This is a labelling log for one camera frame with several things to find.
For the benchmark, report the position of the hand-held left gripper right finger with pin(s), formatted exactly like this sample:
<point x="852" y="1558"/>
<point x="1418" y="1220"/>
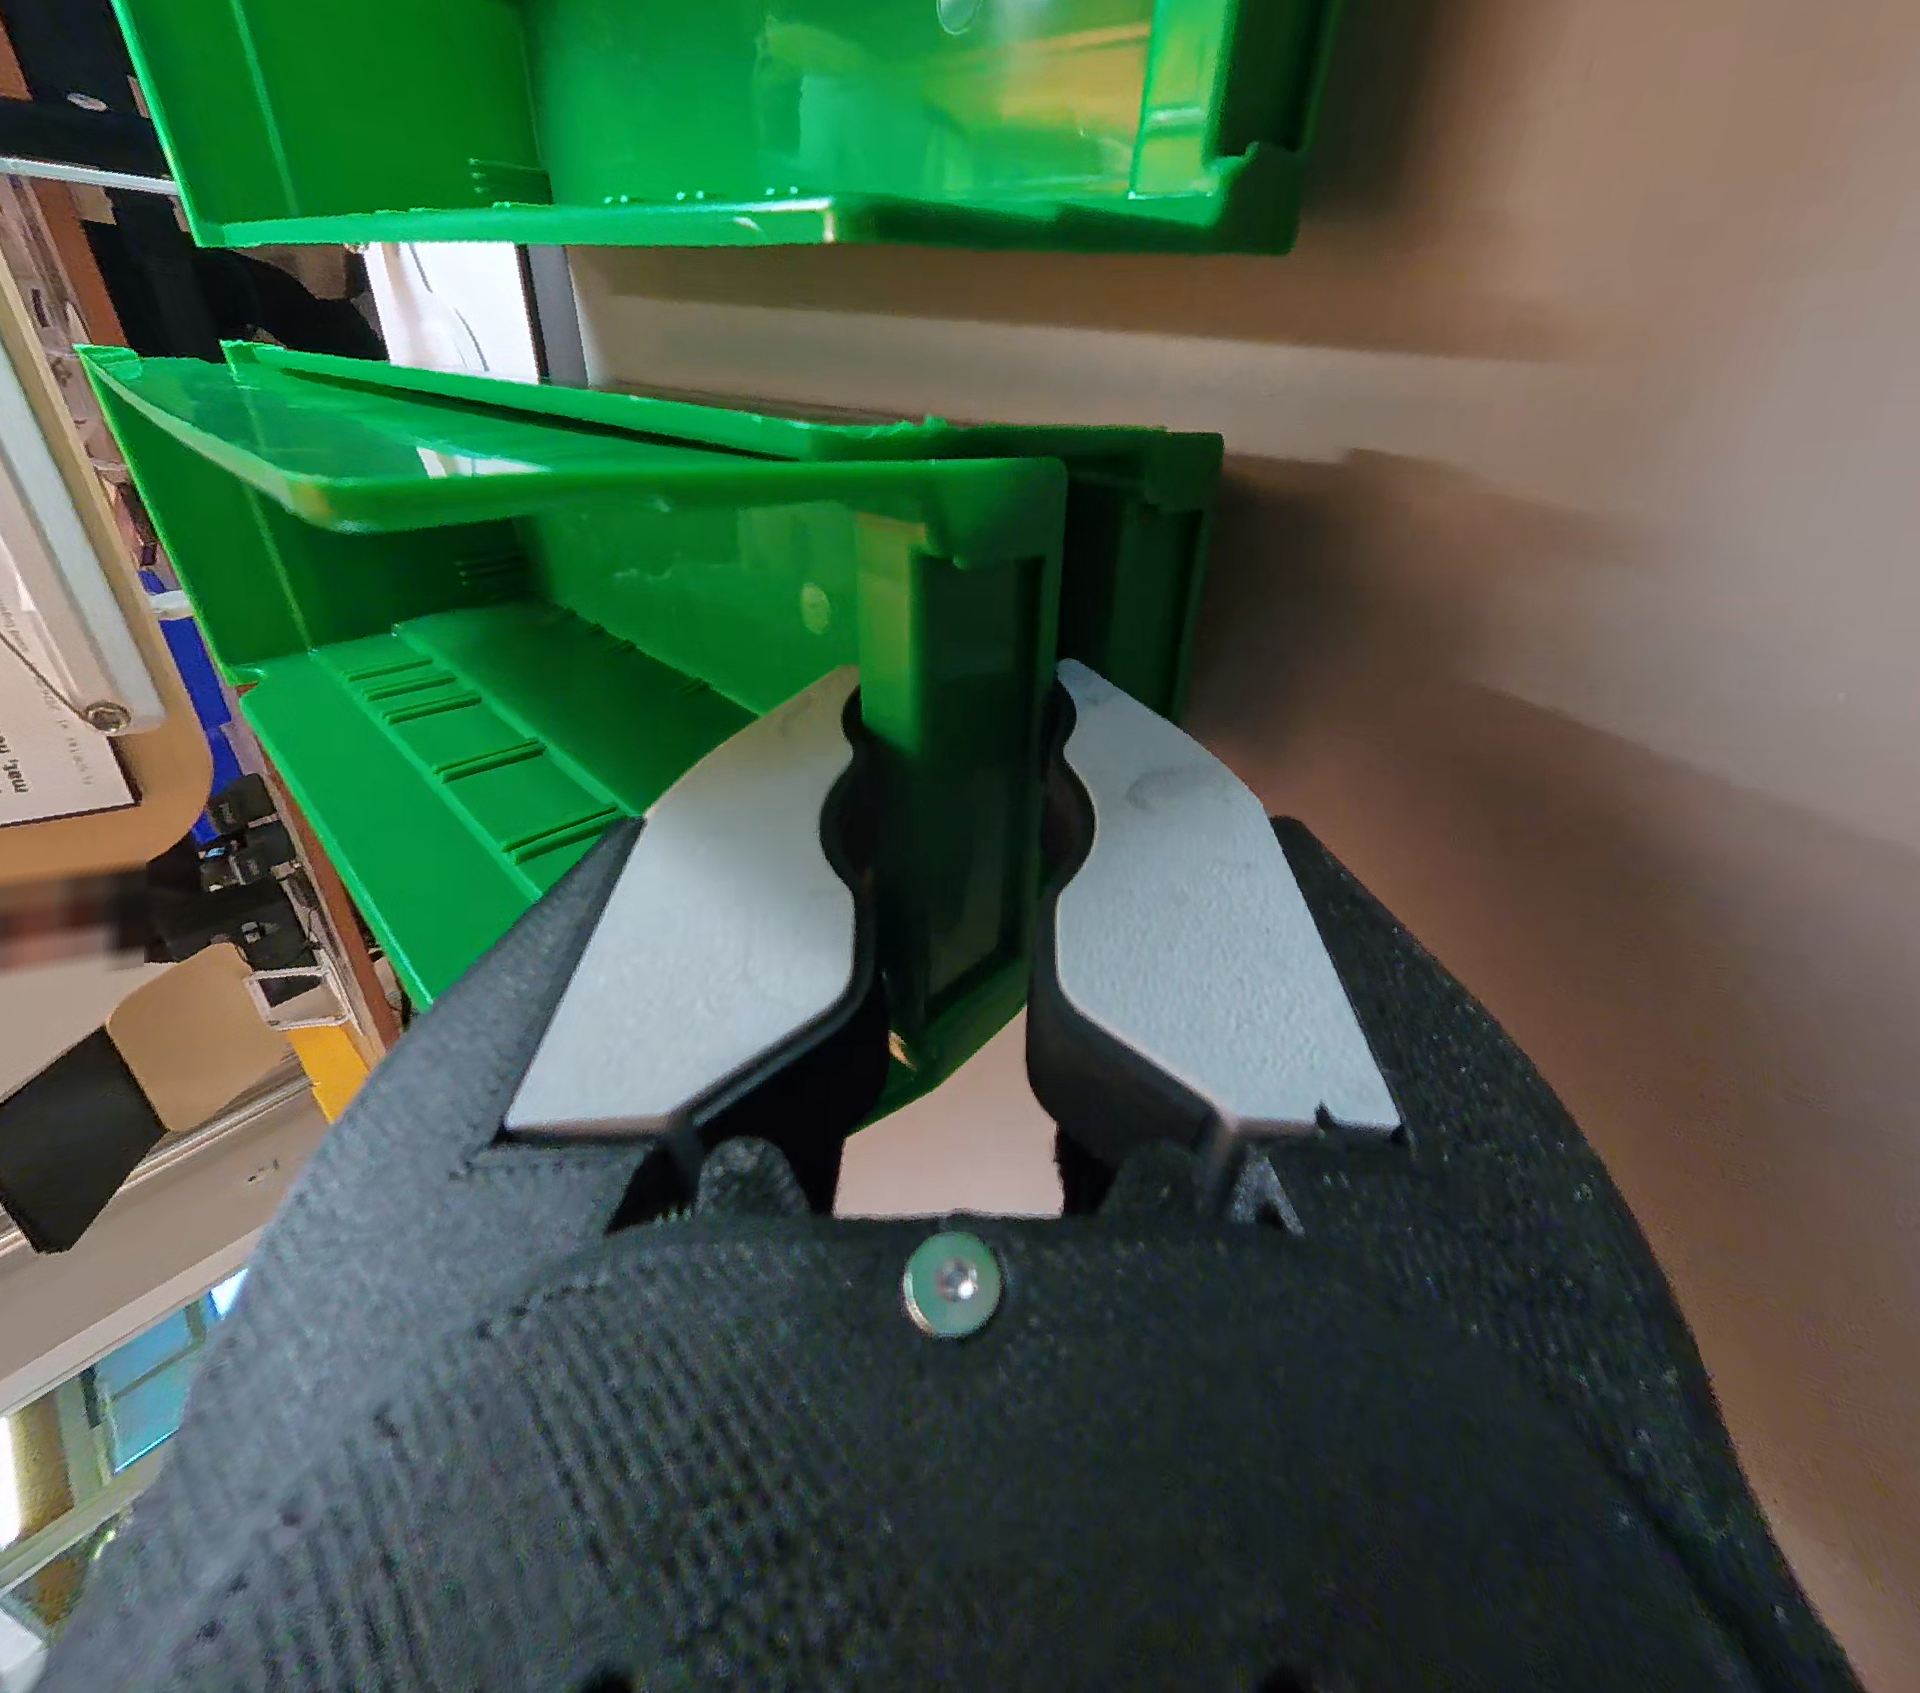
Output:
<point x="1200" y="944"/>

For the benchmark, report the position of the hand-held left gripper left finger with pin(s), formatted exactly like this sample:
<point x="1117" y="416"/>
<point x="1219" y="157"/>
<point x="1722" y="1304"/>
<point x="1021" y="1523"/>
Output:
<point x="704" y="944"/>

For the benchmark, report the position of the green plastic bin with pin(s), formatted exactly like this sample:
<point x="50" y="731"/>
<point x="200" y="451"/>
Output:
<point x="1141" y="553"/>
<point x="960" y="749"/>
<point x="825" y="42"/>

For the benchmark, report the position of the yellow plastic bin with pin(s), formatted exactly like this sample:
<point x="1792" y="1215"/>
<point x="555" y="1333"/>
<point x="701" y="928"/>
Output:
<point x="338" y="1071"/>

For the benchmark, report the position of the small clear picture stand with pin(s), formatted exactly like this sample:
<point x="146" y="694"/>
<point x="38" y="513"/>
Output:
<point x="300" y="995"/>

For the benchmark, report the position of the small wooden display board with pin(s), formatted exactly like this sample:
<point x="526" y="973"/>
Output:
<point x="203" y="1033"/>

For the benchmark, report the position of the printed instruction sheet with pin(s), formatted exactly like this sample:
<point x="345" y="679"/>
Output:
<point x="61" y="733"/>

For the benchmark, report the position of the white board stand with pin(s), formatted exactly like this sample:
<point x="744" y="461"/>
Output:
<point x="435" y="312"/>

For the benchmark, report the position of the white sheet holder bar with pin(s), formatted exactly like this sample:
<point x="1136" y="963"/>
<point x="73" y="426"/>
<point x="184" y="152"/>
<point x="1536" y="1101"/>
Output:
<point x="74" y="553"/>

